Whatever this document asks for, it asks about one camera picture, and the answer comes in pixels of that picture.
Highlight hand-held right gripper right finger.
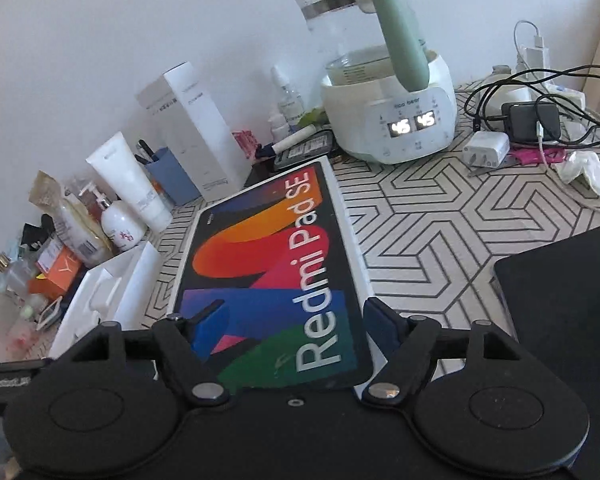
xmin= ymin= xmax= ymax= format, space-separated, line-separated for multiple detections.
xmin=362 ymin=298 xmax=528 ymax=406

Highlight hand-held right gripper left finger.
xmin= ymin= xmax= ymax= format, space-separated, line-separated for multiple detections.
xmin=55 ymin=300 xmax=232 ymax=408

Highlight colourful tablet box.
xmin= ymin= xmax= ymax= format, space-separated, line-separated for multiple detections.
xmin=172 ymin=155 xmax=396 ymax=396

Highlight geometric patterned desktop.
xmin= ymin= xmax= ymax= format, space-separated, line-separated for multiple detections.
xmin=0 ymin=77 xmax=600 ymax=363

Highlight clear glass bottle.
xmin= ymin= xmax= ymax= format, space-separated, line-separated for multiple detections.
xmin=0 ymin=255 xmax=37 ymax=353

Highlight white box insert tray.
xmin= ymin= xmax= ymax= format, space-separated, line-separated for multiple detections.
xmin=50 ymin=242 xmax=163 ymax=361

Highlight orange small box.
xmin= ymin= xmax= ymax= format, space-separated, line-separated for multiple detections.
xmin=28 ymin=255 xmax=88 ymax=301

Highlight white pump bottle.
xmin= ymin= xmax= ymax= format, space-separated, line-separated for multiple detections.
xmin=92 ymin=185 xmax=147 ymax=252

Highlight blue pen holder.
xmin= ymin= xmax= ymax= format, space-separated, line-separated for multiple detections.
xmin=145 ymin=147 xmax=202 ymax=207

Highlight white cosmetic tube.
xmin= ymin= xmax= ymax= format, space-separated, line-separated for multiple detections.
xmin=86 ymin=131 xmax=173 ymax=233

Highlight beige snack packet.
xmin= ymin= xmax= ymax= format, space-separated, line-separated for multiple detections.
xmin=28 ymin=170 xmax=113 ymax=268

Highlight black flat device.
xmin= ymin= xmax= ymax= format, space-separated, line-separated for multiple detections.
xmin=274 ymin=130 xmax=337 ymax=171

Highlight dark pens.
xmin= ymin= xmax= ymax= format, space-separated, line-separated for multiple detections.
xmin=134 ymin=139 xmax=157 ymax=166

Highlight black mat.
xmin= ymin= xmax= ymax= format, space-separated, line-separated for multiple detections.
xmin=494 ymin=217 xmax=600 ymax=480

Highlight pink small item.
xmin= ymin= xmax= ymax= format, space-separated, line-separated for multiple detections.
xmin=232 ymin=130 xmax=259 ymax=159

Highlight tall white carton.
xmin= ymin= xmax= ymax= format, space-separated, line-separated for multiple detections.
xmin=136 ymin=61 xmax=253 ymax=203

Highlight white marker pen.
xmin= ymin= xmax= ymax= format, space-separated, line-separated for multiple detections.
xmin=254 ymin=125 xmax=317 ymax=159

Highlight white charger block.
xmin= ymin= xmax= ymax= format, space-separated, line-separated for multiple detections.
xmin=462 ymin=131 xmax=511 ymax=169

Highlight small white bottle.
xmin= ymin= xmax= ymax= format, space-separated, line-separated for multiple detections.
xmin=269 ymin=115 xmax=292 ymax=144

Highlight white kettle warmer base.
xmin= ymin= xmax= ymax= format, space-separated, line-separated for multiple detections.
xmin=321 ymin=49 xmax=457 ymax=165

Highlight pink flat packet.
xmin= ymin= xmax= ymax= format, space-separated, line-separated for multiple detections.
xmin=507 ymin=144 xmax=566 ymax=166

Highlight clear dropper bottle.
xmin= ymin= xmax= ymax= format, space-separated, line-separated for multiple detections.
xmin=271 ymin=66 xmax=306 ymax=128

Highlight black charger block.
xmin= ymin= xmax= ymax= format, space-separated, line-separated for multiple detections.
xmin=501 ymin=101 xmax=562 ymax=144

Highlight crumpled white tissue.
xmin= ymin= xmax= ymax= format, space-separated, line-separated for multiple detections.
xmin=552 ymin=150 xmax=600 ymax=202

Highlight white power strip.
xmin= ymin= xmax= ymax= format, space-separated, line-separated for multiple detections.
xmin=480 ymin=64 xmax=587 ymax=111

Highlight white plug adapter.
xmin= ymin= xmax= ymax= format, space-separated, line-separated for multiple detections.
xmin=514 ymin=20 xmax=551 ymax=81

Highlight glass kettle with green handle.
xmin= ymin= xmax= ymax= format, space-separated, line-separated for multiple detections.
xmin=289 ymin=0 xmax=431 ymax=87

